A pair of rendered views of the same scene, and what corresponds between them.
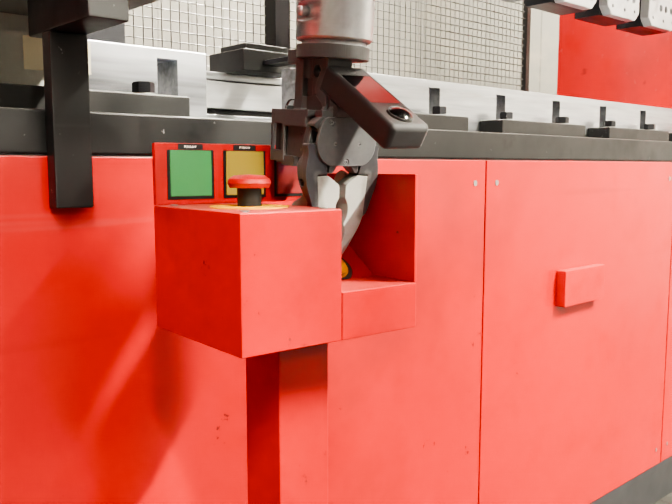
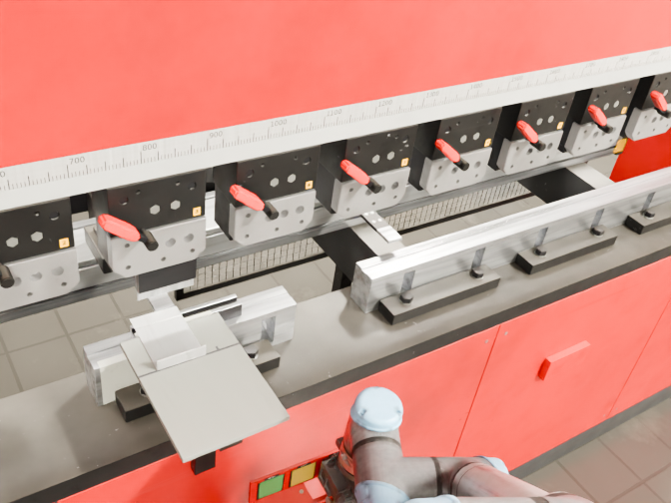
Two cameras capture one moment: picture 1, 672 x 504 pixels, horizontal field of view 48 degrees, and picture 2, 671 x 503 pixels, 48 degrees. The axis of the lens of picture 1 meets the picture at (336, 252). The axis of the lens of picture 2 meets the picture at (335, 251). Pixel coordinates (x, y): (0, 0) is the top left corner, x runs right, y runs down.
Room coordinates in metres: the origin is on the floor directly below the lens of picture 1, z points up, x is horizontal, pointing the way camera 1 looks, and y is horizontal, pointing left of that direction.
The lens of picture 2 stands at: (-0.02, 0.04, 1.93)
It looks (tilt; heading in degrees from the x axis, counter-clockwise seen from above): 38 degrees down; 5
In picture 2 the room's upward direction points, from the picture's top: 9 degrees clockwise
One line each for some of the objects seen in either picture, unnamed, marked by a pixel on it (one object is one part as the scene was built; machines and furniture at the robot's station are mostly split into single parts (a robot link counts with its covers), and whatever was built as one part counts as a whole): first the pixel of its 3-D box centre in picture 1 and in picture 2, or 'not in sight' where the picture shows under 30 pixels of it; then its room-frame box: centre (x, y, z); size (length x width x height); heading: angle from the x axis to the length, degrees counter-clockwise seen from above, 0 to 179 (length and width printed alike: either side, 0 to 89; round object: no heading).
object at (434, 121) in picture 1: (399, 122); (440, 292); (1.26, -0.11, 0.89); 0.30 x 0.05 x 0.03; 132
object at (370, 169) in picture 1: (355, 171); not in sight; (0.75, -0.02, 0.81); 0.05 x 0.02 x 0.09; 129
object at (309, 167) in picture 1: (320, 172); not in sight; (0.73, 0.02, 0.81); 0.05 x 0.02 x 0.09; 129
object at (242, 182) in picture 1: (249, 194); not in sight; (0.69, 0.08, 0.79); 0.04 x 0.04 x 0.04
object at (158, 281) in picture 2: not in sight; (165, 270); (0.89, 0.38, 1.11); 0.10 x 0.02 x 0.10; 132
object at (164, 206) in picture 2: not in sight; (149, 211); (0.87, 0.40, 1.24); 0.15 x 0.09 x 0.17; 132
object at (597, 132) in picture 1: (629, 135); (669, 212); (1.79, -0.70, 0.89); 0.30 x 0.05 x 0.03; 132
